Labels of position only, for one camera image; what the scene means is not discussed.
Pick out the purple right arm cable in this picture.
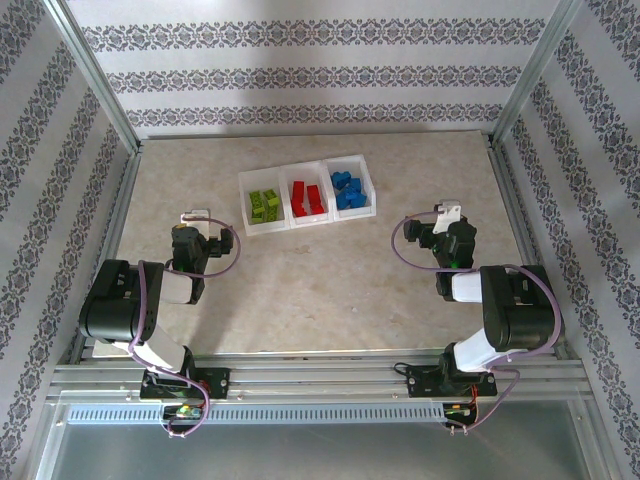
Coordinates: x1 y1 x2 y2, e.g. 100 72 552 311
390 209 562 437

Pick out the grey metal sheet panel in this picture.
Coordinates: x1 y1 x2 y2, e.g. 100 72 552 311
29 394 616 480

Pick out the aluminium frame corner post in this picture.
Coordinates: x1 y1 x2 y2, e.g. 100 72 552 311
487 0 584 149
42 0 144 156

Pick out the aluminium frame side rail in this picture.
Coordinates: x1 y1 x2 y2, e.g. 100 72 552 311
484 132 581 361
69 144 144 364

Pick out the large red lego block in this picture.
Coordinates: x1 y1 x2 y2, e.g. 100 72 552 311
291 180 308 217

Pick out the grey slotted cable duct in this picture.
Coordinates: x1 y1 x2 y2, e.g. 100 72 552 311
67 402 446 426

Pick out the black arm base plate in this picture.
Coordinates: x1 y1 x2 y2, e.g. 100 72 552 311
139 367 232 401
407 364 497 400

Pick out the wide aluminium base rail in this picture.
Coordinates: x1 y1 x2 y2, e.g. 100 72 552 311
49 349 591 401

